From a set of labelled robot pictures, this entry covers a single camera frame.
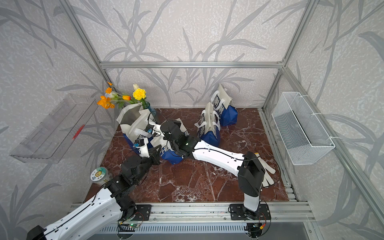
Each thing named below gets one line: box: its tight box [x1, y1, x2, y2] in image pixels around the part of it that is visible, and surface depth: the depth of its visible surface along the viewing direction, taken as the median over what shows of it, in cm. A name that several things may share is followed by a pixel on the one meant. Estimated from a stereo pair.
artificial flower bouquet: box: [97, 81, 147, 110], surface depth 88 cm
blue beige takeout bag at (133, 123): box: [116, 102, 152, 154], surface depth 83 cm
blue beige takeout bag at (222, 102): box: [211, 83, 239, 127], surface depth 102 cm
